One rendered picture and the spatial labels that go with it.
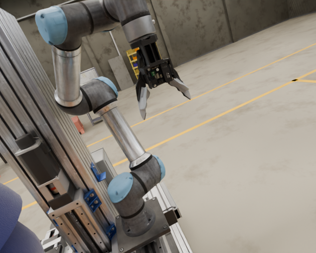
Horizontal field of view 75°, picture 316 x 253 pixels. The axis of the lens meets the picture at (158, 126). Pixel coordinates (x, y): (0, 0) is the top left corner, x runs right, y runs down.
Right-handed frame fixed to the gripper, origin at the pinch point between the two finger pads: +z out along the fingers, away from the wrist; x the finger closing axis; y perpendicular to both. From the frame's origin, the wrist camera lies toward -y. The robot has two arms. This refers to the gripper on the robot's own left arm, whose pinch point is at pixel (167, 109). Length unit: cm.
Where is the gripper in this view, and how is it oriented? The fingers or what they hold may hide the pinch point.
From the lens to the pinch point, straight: 60.8
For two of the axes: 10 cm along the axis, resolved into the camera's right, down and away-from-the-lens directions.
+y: 2.6, 2.7, -9.3
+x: 9.0, -4.1, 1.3
